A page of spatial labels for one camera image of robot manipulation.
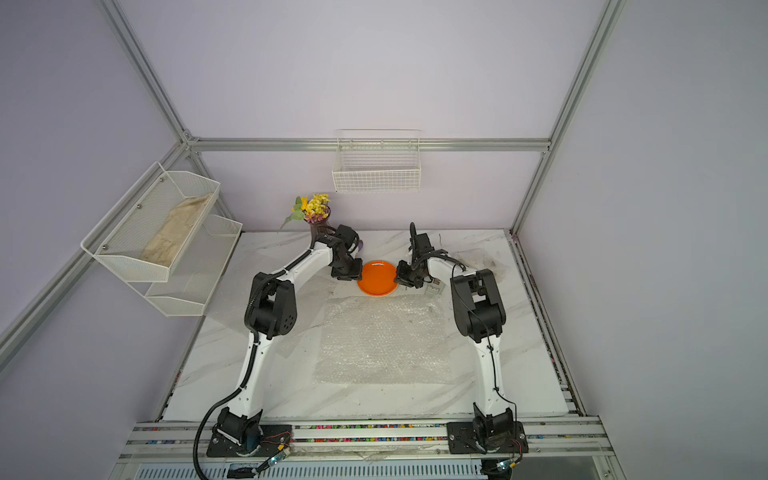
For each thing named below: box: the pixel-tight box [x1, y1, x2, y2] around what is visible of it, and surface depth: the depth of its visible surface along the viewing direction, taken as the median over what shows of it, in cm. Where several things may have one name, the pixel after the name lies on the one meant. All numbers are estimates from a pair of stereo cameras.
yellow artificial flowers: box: [277, 193, 331, 233], surface depth 97 cm
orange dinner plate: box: [357, 260, 398, 297], surface depth 106 cm
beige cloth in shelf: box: [140, 193, 212, 267], surface depth 81 cm
